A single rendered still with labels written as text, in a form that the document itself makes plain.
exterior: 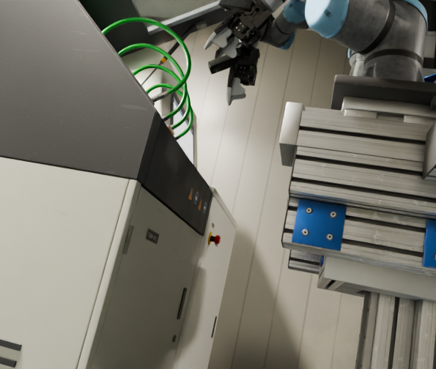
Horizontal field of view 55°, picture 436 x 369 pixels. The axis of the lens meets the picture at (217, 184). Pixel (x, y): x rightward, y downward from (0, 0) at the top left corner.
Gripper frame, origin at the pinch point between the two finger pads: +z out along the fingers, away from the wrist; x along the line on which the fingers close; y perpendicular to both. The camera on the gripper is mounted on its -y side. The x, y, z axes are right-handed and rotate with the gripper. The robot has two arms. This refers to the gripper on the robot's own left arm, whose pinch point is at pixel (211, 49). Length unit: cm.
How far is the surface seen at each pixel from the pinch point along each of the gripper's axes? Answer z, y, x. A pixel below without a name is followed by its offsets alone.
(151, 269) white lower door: 44, 47, -24
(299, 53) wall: -36, -70, 197
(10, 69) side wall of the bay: 36, -7, -45
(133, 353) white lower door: 59, 61, -27
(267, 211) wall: 54, 14, 168
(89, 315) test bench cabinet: 47, 54, -48
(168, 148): 21.2, 28.4, -26.9
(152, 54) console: 22, -41, 33
